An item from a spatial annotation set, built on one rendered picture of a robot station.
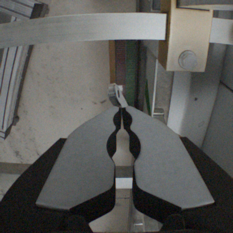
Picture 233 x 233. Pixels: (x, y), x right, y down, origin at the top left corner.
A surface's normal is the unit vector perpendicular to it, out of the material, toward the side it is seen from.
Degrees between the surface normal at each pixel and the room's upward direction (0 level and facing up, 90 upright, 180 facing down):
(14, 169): 90
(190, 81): 0
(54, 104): 0
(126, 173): 90
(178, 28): 0
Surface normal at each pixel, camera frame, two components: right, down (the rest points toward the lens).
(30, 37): -0.01, 0.52
